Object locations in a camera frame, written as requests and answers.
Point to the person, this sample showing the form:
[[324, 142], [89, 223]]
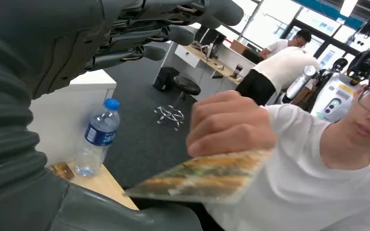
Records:
[[300, 178], [280, 45], [280, 68]]

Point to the cardboard box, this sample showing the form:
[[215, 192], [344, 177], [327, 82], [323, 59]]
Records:
[[238, 47]]

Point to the clear water bottle blue cap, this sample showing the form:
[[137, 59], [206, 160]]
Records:
[[99, 137]]

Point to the black stool chrome base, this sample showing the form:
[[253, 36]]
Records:
[[187, 85]]

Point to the white humanoid robot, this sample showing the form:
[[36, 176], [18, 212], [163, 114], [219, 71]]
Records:
[[335, 98]]

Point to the black bin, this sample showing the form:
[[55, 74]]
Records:
[[165, 79]]

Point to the yellow green patterned card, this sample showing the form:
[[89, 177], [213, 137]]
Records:
[[204, 178]]

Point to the white desk wooden top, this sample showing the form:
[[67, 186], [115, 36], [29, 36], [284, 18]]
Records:
[[210, 75]]

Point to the ceiling light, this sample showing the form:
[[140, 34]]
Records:
[[347, 7]]

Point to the dark tumbler cup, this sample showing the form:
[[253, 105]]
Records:
[[237, 70]]

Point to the black monitor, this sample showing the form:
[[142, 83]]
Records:
[[212, 39]]

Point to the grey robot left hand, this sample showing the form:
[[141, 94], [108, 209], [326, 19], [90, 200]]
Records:
[[63, 35]]

